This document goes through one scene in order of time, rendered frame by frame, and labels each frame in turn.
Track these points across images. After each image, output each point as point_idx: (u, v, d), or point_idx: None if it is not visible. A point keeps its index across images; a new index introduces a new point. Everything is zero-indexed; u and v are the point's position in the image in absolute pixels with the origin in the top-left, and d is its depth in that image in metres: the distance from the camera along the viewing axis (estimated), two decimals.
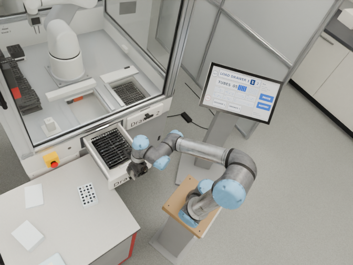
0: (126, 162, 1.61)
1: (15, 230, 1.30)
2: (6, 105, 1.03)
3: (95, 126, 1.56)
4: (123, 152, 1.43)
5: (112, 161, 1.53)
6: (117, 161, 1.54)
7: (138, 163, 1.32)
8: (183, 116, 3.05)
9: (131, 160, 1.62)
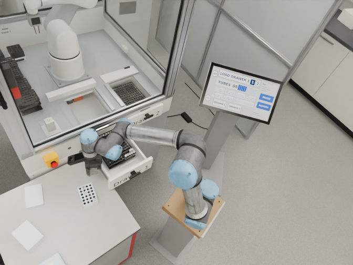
0: (126, 162, 1.61)
1: (15, 230, 1.30)
2: (6, 105, 1.03)
3: (95, 126, 1.56)
4: (69, 164, 1.33)
5: (112, 161, 1.53)
6: (117, 161, 1.54)
7: (96, 155, 1.31)
8: (183, 116, 3.05)
9: (131, 160, 1.62)
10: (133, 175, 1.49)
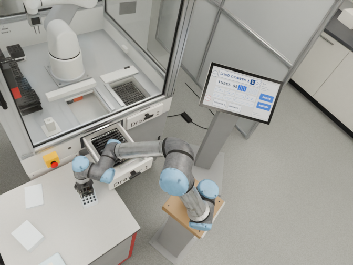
0: (126, 162, 1.61)
1: (15, 230, 1.30)
2: (6, 105, 1.03)
3: (95, 126, 1.56)
4: None
5: None
6: (117, 161, 1.54)
7: (80, 183, 1.30)
8: (183, 116, 3.05)
9: (131, 160, 1.62)
10: (133, 175, 1.49)
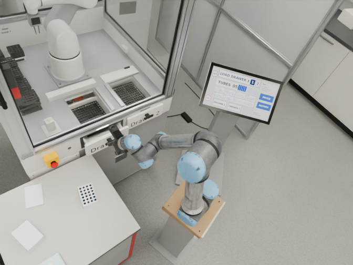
0: (104, 131, 1.71)
1: (15, 230, 1.30)
2: (6, 105, 1.03)
3: (95, 126, 1.56)
4: (108, 128, 1.46)
5: None
6: None
7: (123, 150, 1.42)
8: (183, 116, 3.05)
9: (108, 130, 1.72)
10: (109, 141, 1.59)
